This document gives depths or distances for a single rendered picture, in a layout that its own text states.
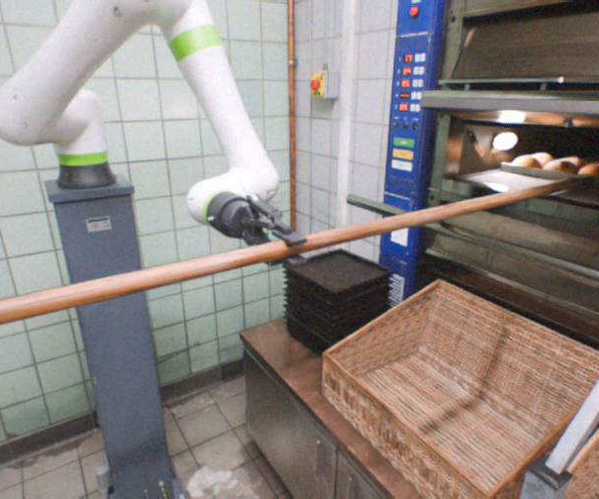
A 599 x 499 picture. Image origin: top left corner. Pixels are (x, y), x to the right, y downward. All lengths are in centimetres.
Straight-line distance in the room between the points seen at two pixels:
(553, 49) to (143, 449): 168
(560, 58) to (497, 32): 21
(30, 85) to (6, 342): 117
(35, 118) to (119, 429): 97
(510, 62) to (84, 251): 123
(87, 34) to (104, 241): 55
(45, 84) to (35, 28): 73
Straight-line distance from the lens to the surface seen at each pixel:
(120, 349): 144
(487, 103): 118
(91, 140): 127
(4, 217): 184
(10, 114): 114
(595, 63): 122
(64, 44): 103
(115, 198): 127
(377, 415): 116
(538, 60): 128
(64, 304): 63
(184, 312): 211
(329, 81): 179
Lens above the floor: 145
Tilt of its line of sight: 21 degrees down
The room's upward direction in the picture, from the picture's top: straight up
